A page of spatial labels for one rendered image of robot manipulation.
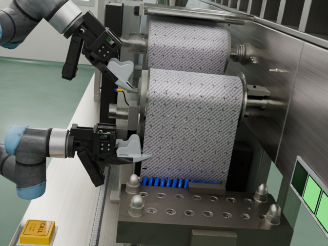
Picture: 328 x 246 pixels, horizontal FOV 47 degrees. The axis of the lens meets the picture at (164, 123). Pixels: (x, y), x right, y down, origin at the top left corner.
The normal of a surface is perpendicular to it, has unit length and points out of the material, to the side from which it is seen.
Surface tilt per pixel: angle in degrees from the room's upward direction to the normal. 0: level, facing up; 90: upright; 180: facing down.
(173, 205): 0
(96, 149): 90
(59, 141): 61
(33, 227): 0
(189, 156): 90
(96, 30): 90
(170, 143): 90
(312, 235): 0
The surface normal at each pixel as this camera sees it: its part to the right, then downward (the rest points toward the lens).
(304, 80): -0.99, -0.08
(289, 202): 0.06, 0.36
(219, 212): 0.11, -0.93
